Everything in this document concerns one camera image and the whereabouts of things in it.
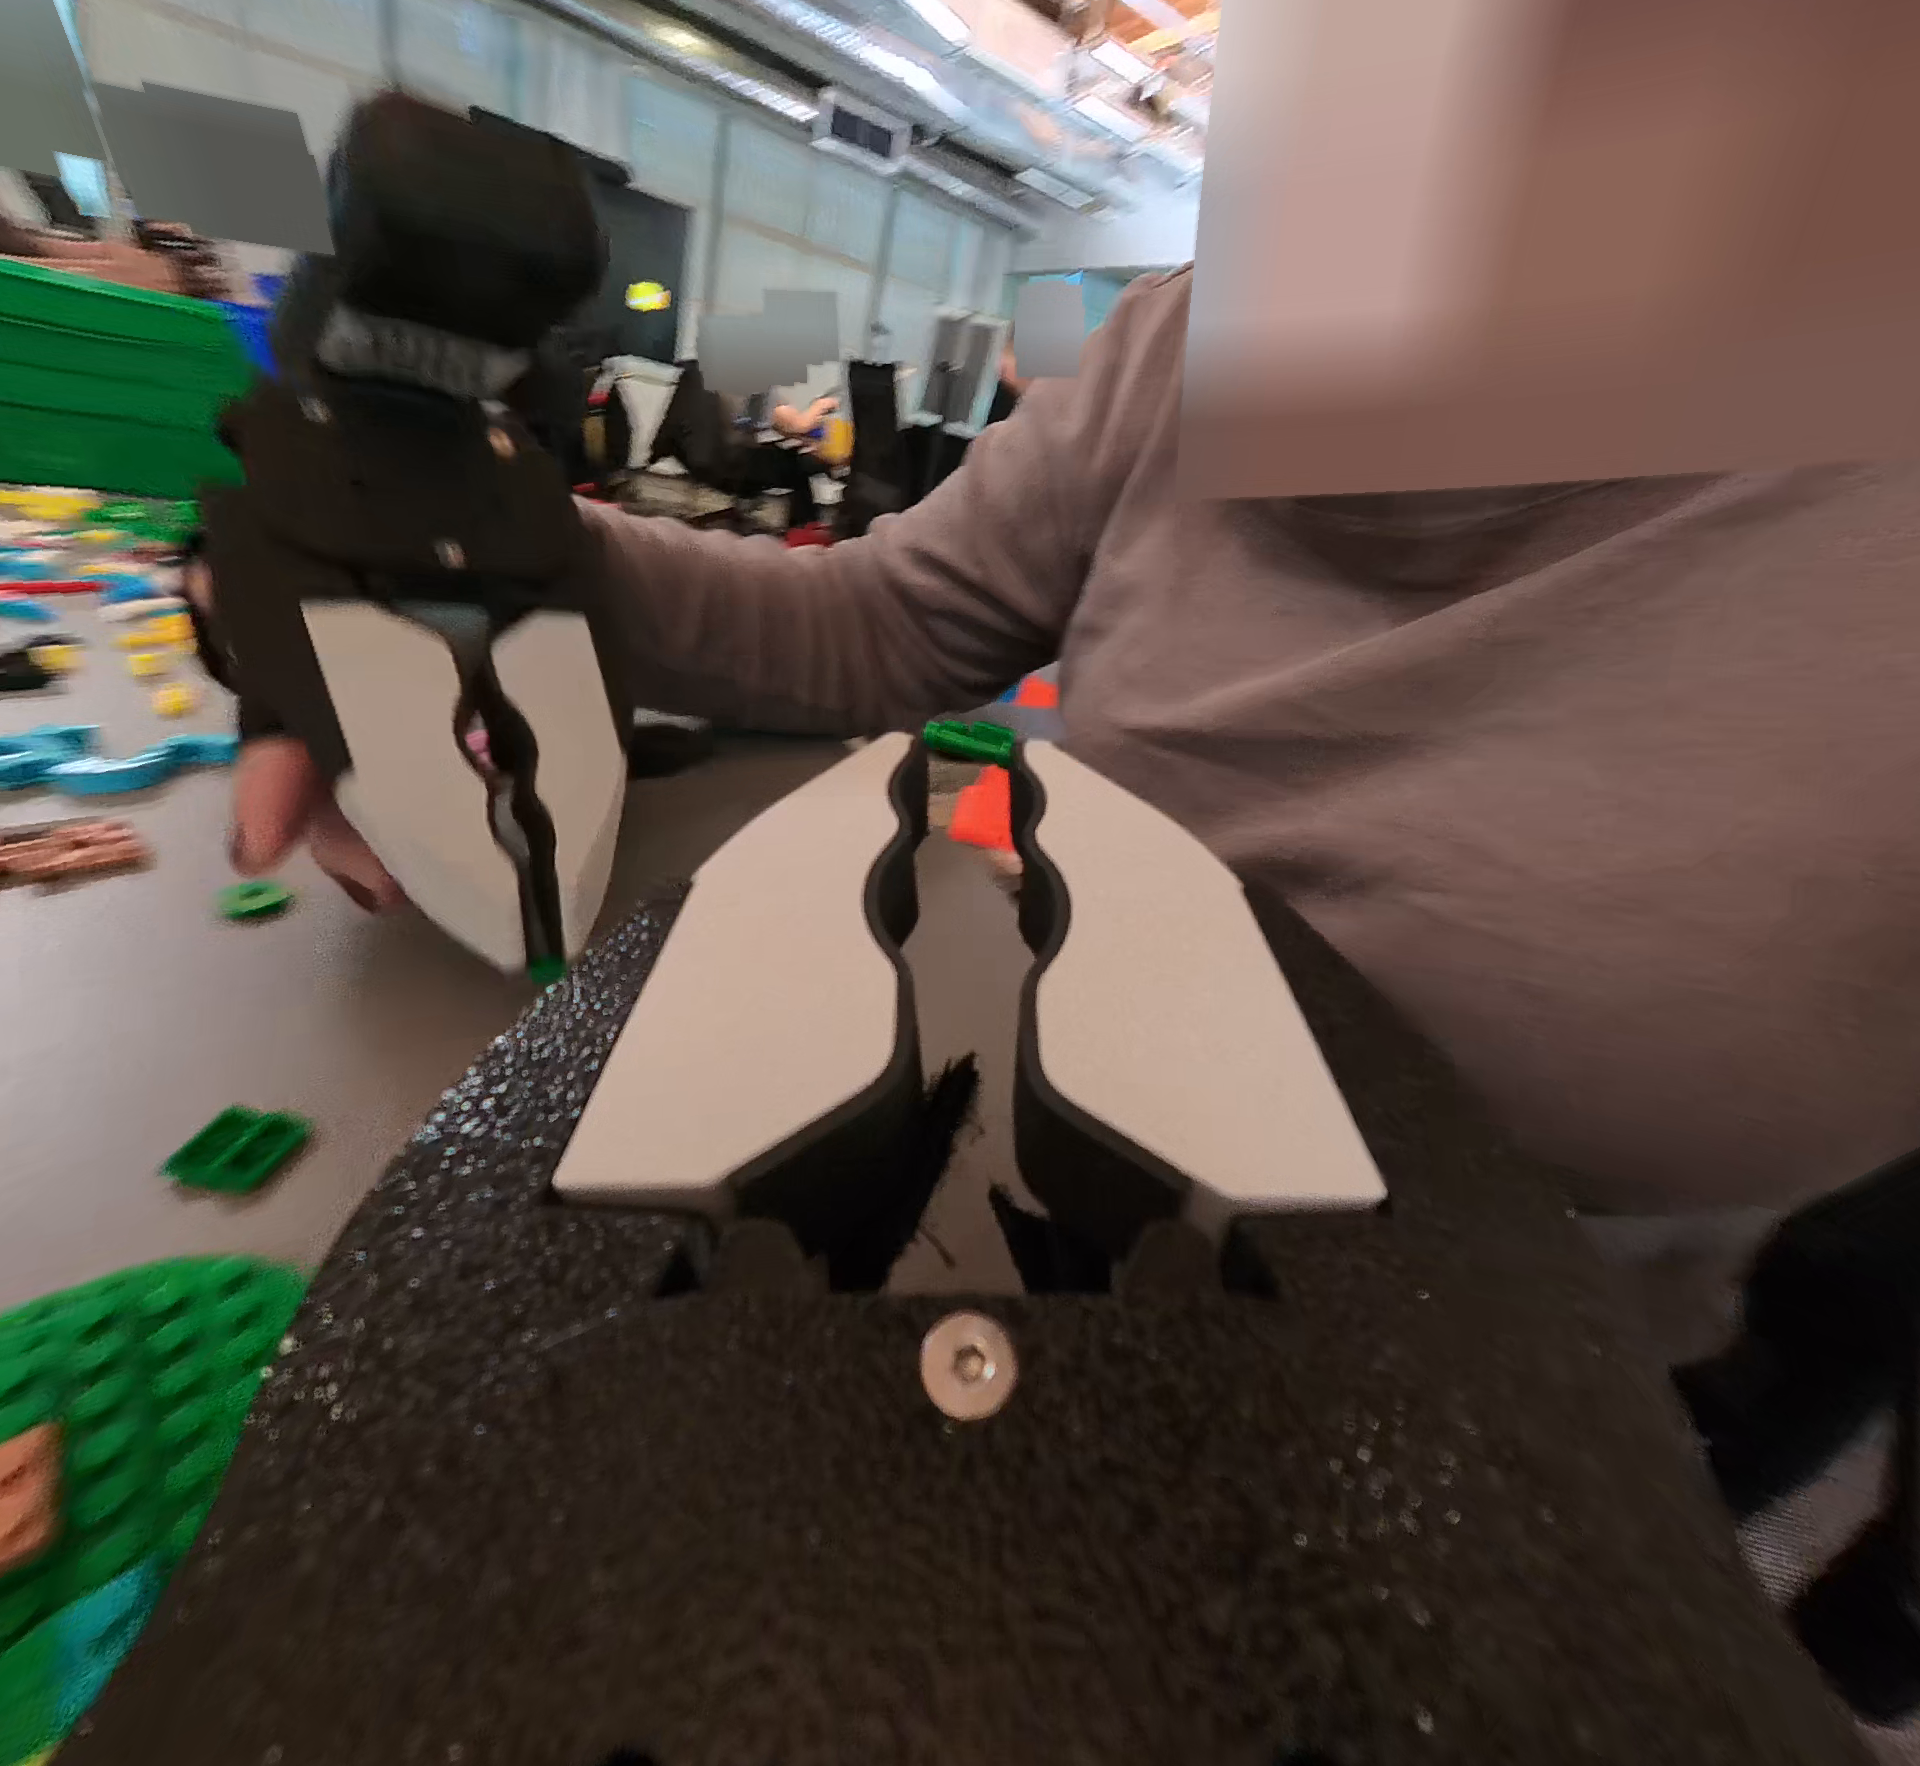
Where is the green lego frame plate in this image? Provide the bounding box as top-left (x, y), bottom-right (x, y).
top-left (160, 1104), bottom-right (317, 1198)

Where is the green lego baseplate model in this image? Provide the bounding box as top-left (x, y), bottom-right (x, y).
top-left (0, 1254), bottom-right (311, 1766)

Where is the black wall screen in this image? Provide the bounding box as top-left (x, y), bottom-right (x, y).
top-left (468, 104), bottom-right (695, 478)

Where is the stack of green bins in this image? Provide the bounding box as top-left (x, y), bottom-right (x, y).
top-left (0, 258), bottom-right (260, 503)

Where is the long blue lego piece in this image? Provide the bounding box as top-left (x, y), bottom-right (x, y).
top-left (0, 728), bottom-right (243, 795)

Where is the person in brown sweater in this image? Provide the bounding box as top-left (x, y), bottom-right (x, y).
top-left (1049, 267), bottom-right (1920, 1216)

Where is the person's right hand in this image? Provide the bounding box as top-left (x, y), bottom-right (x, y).
top-left (229, 734), bottom-right (411, 920)

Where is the pile of lego pieces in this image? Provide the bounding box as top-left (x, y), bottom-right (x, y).
top-left (0, 489), bottom-right (248, 725)

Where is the person's right forearm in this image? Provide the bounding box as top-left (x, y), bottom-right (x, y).
top-left (578, 438), bottom-right (1097, 743)

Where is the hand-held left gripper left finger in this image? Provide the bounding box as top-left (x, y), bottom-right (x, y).
top-left (549, 730), bottom-right (930, 1221)

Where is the brown lego piece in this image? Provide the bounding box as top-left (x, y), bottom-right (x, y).
top-left (0, 818), bottom-right (154, 884)

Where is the black desk chair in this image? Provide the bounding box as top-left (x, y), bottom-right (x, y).
top-left (839, 356), bottom-right (919, 523)

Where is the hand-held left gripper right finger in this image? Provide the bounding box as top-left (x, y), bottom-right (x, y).
top-left (1013, 738), bottom-right (1391, 1221)

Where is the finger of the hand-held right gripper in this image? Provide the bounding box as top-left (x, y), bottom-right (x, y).
top-left (299, 600), bottom-right (570, 977)
top-left (482, 604), bottom-right (633, 964)

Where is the white vent grille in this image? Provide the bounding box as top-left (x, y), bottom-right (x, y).
top-left (814, 86), bottom-right (919, 173)

